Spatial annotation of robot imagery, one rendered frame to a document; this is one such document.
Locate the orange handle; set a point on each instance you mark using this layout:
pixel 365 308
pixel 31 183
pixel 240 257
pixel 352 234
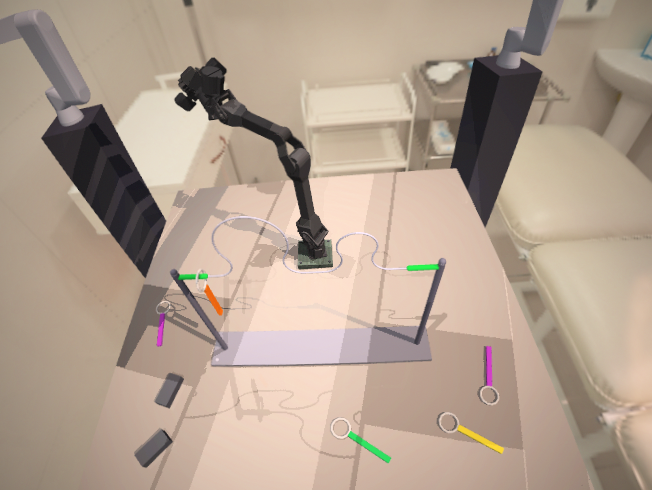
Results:
pixel 209 293

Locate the white ring with green handle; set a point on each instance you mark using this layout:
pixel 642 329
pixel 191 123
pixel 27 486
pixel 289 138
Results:
pixel 361 442

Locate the white loop with yellow handle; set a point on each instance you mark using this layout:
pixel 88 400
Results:
pixel 471 434

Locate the white ring with magenta handle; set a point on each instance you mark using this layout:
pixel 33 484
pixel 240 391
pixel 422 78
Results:
pixel 161 323
pixel 488 376

